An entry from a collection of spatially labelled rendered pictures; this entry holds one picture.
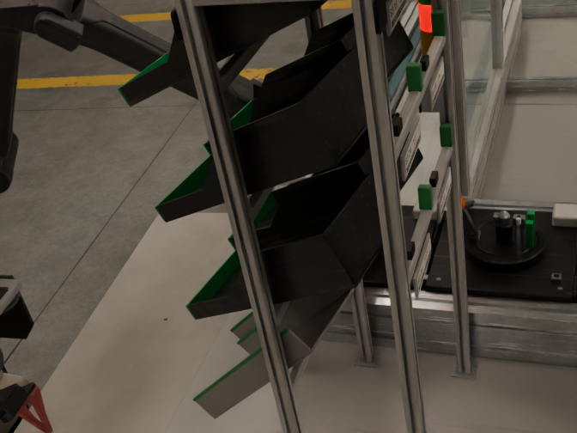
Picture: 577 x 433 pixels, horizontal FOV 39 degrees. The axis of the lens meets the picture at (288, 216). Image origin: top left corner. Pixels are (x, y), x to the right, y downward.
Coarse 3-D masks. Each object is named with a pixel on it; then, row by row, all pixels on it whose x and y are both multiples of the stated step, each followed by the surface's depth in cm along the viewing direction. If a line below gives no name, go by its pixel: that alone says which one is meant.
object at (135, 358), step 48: (144, 240) 188; (192, 240) 184; (144, 288) 172; (192, 288) 170; (96, 336) 162; (144, 336) 160; (192, 336) 157; (48, 384) 153; (96, 384) 151; (144, 384) 149; (96, 432) 141; (144, 432) 139
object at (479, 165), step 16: (400, 80) 213; (496, 80) 201; (400, 96) 214; (496, 96) 197; (400, 112) 205; (416, 112) 204; (496, 112) 198; (432, 128) 196; (496, 128) 200; (432, 144) 190; (480, 144) 178; (432, 160) 184; (480, 160) 175; (416, 176) 180; (480, 176) 177; (400, 192) 176; (416, 192) 174; (480, 192) 178; (432, 256) 155
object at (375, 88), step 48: (432, 0) 102; (192, 48) 78; (384, 48) 74; (384, 96) 75; (384, 144) 78; (240, 192) 87; (384, 192) 82; (240, 240) 91; (384, 240) 84; (288, 384) 104; (288, 432) 109
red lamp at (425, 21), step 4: (420, 4) 143; (420, 8) 143; (424, 8) 142; (428, 8) 142; (420, 12) 144; (424, 12) 143; (428, 12) 142; (420, 16) 144; (424, 16) 143; (428, 16) 143; (420, 20) 145; (424, 20) 144; (428, 20) 143; (420, 24) 145; (424, 24) 144; (428, 24) 143; (420, 28) 146; (424, 28) 144; (428, 28) 144; (428, 32) 144
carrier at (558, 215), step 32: (480, 224) 149; (512, 224) 142; (544, 224) 149; (576, 224) 147; (448, 256) 146; (480, 256) 142; (512, 256) 140; (544, 256) 142; (448, 288) 140; (480, 288) 138; (512, 288) 137; (544, 288) 135
